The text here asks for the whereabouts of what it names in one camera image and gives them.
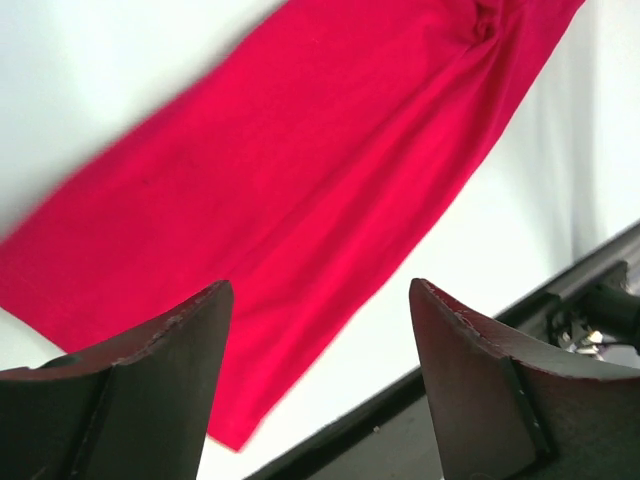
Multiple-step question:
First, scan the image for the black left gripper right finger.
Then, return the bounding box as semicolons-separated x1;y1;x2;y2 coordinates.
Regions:
409;279;639;480

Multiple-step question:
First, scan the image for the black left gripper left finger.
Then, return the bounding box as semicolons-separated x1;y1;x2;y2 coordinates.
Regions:
1;281;233;479

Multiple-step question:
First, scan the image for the crimson red t-shirt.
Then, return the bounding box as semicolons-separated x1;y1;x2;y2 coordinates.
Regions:
1;0;579;450

